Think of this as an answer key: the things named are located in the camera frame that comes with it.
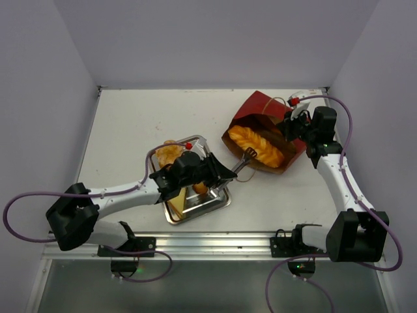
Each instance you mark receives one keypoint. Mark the round flower bread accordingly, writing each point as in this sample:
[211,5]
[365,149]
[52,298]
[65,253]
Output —
[167,154]

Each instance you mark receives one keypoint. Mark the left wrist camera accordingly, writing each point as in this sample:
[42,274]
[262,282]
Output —
[198,145]

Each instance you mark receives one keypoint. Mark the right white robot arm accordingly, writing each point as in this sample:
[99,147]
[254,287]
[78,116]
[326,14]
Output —
[358,233]

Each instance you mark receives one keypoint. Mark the yellow triangular sandwich bread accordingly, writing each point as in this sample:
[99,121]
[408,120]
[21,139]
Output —
[178,203]

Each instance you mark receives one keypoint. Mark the long bread loaf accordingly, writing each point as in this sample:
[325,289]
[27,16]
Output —
[200,188]

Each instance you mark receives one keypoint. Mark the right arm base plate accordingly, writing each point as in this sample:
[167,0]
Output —
[285,244]

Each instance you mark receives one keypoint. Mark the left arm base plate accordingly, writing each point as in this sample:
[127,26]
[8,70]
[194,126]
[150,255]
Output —
[137,247]

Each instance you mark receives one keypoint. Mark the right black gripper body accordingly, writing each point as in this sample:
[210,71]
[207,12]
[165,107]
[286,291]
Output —
[291,127]

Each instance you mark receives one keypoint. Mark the red paper bag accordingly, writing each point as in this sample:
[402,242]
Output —
[255,125]

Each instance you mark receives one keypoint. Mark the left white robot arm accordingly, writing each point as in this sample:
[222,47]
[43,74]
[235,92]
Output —
[75,218]

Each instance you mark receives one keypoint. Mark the metal tongs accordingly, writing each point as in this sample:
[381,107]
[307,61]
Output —
[245,159]

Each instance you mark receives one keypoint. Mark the braided leaf-shaped bread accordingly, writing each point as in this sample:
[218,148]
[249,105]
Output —
[267,154]

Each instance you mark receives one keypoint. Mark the metal tray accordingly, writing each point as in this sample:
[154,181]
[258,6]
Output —
[198,204]

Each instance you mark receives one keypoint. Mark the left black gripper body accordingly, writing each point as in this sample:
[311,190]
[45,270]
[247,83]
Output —
[202,174]

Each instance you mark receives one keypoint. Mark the aluminium mounting rail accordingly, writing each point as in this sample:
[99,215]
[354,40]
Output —
[188,246]

